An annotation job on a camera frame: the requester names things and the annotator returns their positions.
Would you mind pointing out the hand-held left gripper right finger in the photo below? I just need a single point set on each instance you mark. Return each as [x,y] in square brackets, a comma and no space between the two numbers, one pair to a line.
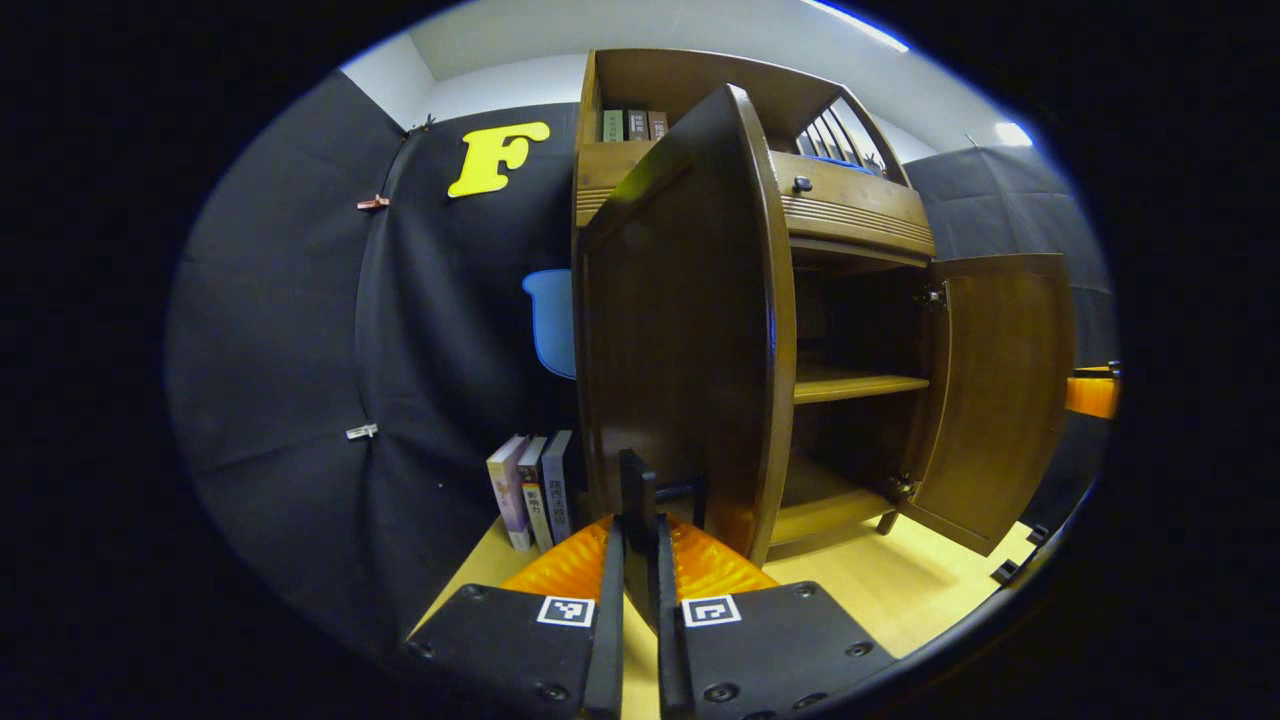
[672,650]

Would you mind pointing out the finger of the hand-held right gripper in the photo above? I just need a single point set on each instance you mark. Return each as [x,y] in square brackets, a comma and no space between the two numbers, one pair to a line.
[1092,397]

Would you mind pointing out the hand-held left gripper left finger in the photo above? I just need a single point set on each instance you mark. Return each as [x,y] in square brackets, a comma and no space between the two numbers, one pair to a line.
[605,640]

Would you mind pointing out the wooden shoe cabinet door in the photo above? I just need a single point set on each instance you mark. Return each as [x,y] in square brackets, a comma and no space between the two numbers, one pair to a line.
[1000,400]
[680,330]

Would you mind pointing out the wooden double-door shoe cabinet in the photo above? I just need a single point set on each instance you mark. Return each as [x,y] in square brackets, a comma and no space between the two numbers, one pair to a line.
[700,75]

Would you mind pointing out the metal door hinge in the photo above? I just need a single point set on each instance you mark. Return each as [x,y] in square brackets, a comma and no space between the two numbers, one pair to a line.
[934,297]
[900,486]

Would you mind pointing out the small black block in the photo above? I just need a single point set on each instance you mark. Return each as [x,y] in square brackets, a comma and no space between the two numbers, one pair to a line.
[1039,533]
[1005,571]

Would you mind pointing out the grey yellow standing book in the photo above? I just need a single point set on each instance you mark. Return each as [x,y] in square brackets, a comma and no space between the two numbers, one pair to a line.
[535,495]

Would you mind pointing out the blue-grey standing book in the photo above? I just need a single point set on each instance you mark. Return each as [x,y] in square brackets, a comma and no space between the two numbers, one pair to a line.
[558,485]

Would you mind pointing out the pale standing book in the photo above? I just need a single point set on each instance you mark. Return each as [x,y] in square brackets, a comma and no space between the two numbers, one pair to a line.
[508,490]

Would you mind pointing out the wooden inner shelf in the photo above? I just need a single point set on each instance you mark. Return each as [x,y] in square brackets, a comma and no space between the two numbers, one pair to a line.
[860,385]

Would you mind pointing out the ceiling light panel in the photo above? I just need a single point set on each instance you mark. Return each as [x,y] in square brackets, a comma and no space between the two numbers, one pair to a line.
[1013,133]

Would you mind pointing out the wooden drawer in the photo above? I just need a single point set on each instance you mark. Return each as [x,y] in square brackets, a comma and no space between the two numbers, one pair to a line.
[860,215]

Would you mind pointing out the white clip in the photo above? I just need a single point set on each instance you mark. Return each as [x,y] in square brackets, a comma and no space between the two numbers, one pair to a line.
[362,431]

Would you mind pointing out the blue towel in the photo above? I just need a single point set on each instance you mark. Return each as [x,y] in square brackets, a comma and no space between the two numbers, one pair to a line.
[845,163]

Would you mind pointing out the black backdrop cloth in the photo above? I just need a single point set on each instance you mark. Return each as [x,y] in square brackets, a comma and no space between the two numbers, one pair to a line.
[280,350]

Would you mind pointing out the red clip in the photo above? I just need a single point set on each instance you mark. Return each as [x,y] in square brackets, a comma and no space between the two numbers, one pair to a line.
[373,203]

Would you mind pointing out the dark clip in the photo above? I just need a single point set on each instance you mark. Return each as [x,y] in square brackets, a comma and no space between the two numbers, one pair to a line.
[422,124]

